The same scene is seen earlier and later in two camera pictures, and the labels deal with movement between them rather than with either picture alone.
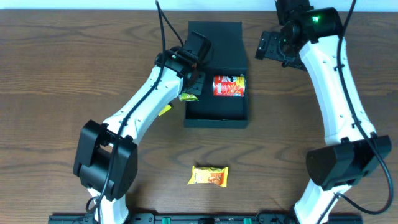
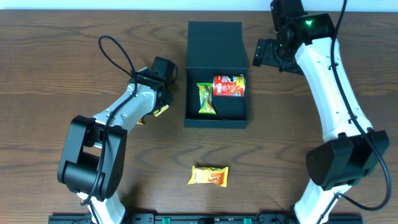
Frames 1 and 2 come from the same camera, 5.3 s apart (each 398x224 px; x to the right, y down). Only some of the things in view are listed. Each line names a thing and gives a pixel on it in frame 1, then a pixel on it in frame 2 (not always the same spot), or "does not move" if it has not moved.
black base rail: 203,219 does not move
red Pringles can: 229,85 does not move
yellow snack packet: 165,109 does not move
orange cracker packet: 211,175 does not move
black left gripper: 198,84 → 166,101
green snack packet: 187,97 → 205,93
